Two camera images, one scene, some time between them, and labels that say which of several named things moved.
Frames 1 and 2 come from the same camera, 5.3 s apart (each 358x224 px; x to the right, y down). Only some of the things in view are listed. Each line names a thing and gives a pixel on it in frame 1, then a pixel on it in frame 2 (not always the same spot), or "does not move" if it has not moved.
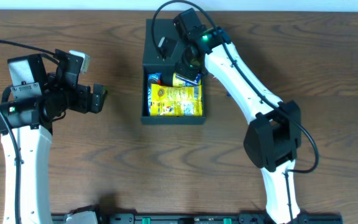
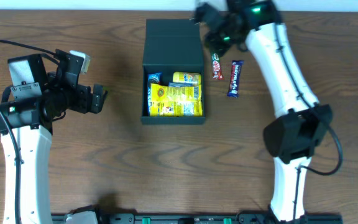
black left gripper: (84, 98) does not move
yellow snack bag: (176, 101) does not move
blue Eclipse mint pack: (188, 82) → (175, 84)
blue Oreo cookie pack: (152, 78) does not move
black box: (156, 29) does not move
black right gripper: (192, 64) → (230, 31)
